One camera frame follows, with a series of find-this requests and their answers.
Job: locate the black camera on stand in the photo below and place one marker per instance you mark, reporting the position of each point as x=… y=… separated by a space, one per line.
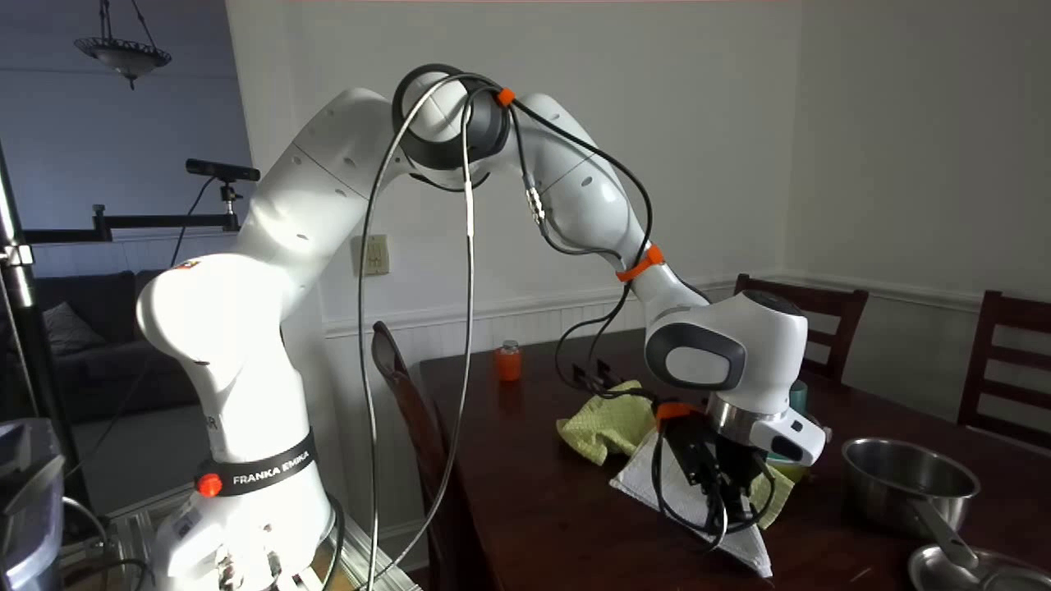
x=220 y=171

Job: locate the small steel pot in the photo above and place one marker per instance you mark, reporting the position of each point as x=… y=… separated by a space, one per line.
x=912 y=489

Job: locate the orange juice bottle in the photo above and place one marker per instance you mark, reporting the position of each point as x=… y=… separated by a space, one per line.
x=512 y=364

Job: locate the left dark wooden chair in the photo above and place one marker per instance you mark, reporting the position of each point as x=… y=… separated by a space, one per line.
x=1011 y=373

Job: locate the green cloth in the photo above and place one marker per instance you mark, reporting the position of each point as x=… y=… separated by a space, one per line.
x=614 y=424

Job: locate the hanging ceiling lamp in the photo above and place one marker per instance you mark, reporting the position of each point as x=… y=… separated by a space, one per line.
x=131 y=56

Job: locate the white napkin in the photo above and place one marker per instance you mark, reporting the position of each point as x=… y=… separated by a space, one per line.
x=658 y=480

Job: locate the glass pan lid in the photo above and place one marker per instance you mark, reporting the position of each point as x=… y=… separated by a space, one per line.
x=932 y=570

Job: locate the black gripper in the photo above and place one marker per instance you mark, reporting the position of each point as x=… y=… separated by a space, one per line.
x=732 y=473

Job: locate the near chair back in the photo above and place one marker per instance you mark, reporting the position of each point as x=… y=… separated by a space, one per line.
x=428 y=452

